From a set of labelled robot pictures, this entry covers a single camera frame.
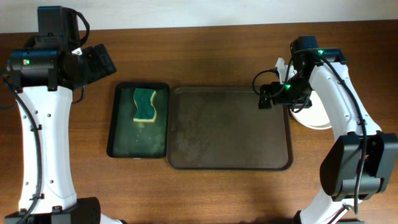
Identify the large brown serving tray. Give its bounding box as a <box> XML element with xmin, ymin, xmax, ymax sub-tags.
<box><xmin>167</xmin><ymin>86</ymin><xmax>294</xmax><ymax>171</ymax></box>

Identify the white plate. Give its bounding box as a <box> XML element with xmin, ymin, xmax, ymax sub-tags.
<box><xmin>290</xmin><ymin>91</ymin><xmax>331</xmax><ymax>130</ymax></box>

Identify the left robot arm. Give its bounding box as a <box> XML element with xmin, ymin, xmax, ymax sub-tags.
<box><xmin>3</xmin><ymin>6</ymin><xmax>116</xmax><ymax>224</ymax></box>

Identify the green and yellow sponge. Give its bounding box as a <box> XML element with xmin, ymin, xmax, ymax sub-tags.
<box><xmin>133</xmin><ymin>88</ymin><xmax>157</xmax><ymax>123</ymax></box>

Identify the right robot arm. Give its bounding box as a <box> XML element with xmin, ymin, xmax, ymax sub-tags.
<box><xmin>255</xmin><ymin>35</ymin><xmax>397</xmax><ymax>223</ymax></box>

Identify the small black tray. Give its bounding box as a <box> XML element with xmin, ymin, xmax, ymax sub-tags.
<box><xmin>106</xmin><ymin>82</ymin><xmax>170</xmax><ymax>159</ymax></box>

